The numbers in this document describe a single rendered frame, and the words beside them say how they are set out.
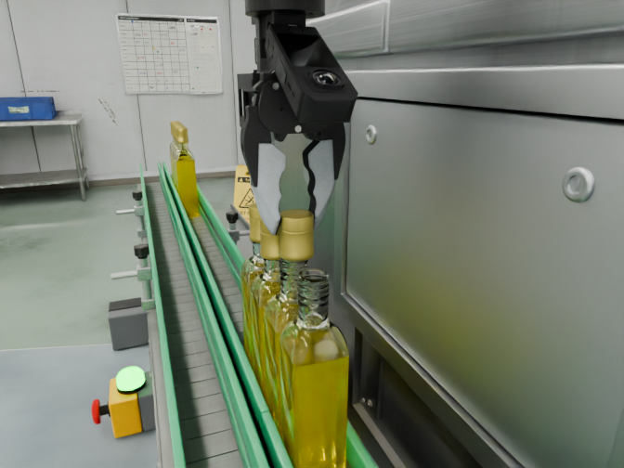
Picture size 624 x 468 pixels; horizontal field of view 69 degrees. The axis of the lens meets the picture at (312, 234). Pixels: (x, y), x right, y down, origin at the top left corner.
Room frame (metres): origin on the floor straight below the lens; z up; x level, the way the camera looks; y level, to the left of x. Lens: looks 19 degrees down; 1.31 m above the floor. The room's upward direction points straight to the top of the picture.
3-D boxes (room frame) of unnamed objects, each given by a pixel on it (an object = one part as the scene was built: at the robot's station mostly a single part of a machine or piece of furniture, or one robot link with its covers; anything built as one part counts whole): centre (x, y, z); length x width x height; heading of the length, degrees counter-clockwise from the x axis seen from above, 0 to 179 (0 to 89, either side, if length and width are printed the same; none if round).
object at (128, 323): (0.90, 0.41, 0.79); 0.08 x 0.08 x 0.08; 21
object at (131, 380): (0.64, 0.30, 0.84); 0.05 x 0.05 x 0.03
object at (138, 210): (1.23, 0.51, 0.94); 0.07 x 0.04 x 0.13; 111
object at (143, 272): (0.80, 0.35, 0.94); 0.07 x 0.04 x 0.13; 111
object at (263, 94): (0.46, 0.03, 1.32); 0.09 x 0.08 x 0.12; 22
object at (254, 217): (0.55, 0.06, 1.14); 0.04 x 0.04 x 0.04
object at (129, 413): (0.64, 0.30, 0.79); 0.07 x 0.07 x 0.07; 21
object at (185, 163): (1.44, 0.40, 1.02); 0.06 x 0.06 x 0.28; 21
